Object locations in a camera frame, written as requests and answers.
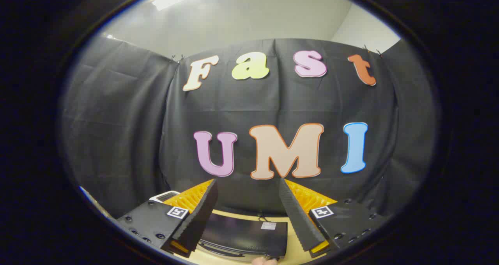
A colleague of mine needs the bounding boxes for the black backdrop cloth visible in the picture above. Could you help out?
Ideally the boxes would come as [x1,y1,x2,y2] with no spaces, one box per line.
[60,37,438,219]

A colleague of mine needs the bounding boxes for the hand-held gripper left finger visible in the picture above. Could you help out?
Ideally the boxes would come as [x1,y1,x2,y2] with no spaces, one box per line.
[117,178,219,258]

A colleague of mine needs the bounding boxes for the black toaster oven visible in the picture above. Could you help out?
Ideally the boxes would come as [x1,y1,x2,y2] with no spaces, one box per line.
[197,212,288,258]

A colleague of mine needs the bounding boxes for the white plastic device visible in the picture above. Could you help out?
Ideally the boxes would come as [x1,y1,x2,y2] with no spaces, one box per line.
[149,190,181,203]

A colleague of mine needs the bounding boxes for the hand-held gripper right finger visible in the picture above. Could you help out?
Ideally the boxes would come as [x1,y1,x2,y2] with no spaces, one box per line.
[278,178,387,259]

